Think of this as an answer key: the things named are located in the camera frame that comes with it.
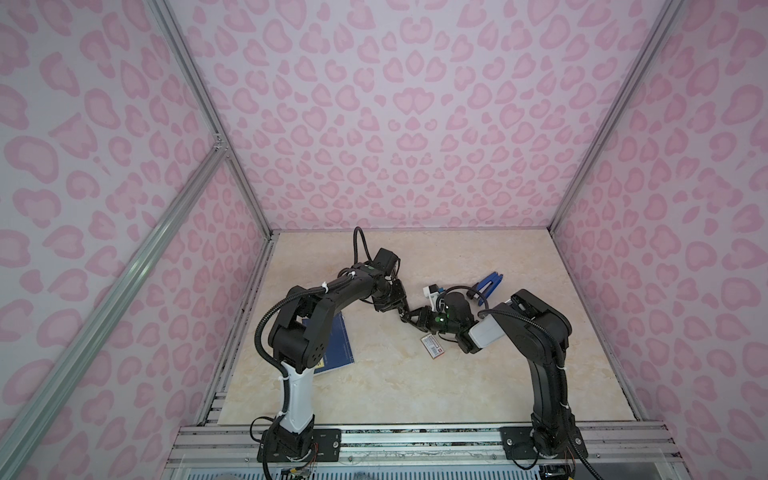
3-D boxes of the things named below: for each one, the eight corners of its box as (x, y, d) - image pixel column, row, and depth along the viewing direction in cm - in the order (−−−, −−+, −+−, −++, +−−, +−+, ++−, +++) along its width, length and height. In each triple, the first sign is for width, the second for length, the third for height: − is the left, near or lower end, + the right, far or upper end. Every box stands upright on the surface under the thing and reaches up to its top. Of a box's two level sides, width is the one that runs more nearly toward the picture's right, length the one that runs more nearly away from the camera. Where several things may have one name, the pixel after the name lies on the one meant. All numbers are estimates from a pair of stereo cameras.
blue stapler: (480, 304, 101) (481, 300, 99) (467, 293, 103) (468, 289, 102) (505, 282, 106) (507, 278, 104) (492, 272, 109) (494, 268, 107)
